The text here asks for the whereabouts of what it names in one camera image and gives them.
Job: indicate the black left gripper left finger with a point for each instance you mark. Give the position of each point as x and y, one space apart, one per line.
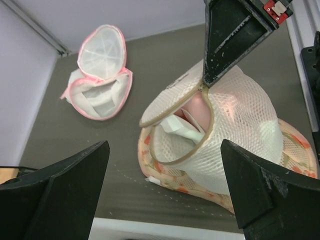
57 202

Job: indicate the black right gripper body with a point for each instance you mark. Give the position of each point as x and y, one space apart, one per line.
272 12

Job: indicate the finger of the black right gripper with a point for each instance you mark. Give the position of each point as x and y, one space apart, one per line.
233 28

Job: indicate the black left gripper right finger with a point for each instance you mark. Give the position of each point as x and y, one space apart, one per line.
270 202

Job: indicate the white mesh laundry bag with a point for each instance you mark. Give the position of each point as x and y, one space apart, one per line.
239 111

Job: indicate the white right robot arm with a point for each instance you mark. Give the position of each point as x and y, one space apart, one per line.
304 32

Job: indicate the white plastic laundry basket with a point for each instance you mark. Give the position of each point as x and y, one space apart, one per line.
114 229

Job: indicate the tulip print mesh bra bag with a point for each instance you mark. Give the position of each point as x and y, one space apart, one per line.
297 156

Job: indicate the pink bra inside bag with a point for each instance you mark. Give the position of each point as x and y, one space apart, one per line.
195 110

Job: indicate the pink trimmed mesh laundry bag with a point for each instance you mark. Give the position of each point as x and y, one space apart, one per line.
100 86

